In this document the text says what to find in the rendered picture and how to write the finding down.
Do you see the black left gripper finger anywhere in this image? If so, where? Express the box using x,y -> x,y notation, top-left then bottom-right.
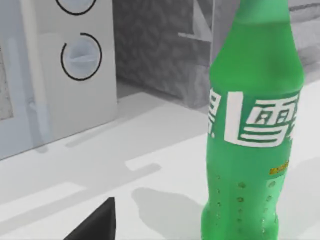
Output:
62,196 -> 117,240

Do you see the pale microwave oven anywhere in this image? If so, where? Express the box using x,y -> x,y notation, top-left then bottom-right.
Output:
0,0 -> 118,161

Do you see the round microwave knob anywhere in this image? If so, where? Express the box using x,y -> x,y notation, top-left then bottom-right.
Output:
54,0 -> 101,15
60,32 -> 103,81

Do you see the green bottle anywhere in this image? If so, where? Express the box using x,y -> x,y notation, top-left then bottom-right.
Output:
200,0 -> 305,240

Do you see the pale microwave door handle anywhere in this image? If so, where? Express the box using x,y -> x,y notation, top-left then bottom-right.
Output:
19,0 -> 50,153

